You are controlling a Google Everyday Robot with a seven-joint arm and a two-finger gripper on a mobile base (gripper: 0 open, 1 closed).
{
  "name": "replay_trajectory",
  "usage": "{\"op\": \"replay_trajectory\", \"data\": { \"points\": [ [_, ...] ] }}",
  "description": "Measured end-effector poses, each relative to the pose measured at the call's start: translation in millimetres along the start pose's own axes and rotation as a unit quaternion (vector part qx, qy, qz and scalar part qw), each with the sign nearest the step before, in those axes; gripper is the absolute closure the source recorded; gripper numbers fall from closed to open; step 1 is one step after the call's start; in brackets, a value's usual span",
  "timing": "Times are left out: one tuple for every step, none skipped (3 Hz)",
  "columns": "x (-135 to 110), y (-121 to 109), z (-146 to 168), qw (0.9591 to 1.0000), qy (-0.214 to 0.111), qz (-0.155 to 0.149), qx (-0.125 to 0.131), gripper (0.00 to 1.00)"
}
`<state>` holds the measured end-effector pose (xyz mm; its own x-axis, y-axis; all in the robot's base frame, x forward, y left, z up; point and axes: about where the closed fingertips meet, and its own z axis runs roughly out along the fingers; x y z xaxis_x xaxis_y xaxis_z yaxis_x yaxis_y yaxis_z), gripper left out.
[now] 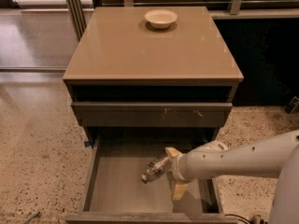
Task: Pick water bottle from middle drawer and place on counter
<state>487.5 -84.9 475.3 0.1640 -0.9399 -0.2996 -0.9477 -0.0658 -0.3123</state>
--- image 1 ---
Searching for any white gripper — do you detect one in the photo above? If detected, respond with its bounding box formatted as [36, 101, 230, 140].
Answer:
[165, 141, 228, 202]

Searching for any clear plastic water bottle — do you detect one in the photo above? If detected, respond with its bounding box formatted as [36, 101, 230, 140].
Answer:
[141, 153, 171, 183]

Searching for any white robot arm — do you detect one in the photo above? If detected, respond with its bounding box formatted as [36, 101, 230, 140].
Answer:
[165, 130, 299, 224]

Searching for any tan drawer cabinet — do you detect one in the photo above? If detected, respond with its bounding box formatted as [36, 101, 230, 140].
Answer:
[64, 7, 243, 143]

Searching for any blue tape piece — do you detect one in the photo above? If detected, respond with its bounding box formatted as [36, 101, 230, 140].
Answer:
[84, 141, 91, 147]

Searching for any grey metal rod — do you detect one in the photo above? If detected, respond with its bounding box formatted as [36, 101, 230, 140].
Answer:
[21, 211, 40, 224]

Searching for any white bowl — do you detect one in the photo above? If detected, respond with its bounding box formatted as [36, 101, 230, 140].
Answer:
[144, 9, 178, 29]

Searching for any black cable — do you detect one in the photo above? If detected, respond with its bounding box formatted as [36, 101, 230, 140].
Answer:
[224, 214, 254, 224]

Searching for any dark object by wall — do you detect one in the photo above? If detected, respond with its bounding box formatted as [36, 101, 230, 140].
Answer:
[285, 96, 299, 114]

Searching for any grey window ledge rail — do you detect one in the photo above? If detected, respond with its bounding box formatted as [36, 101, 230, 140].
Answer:
[210, 8, 299, 20]

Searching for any metal frame post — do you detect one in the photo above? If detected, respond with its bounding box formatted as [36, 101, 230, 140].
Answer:
[65, 0, 86, 40]

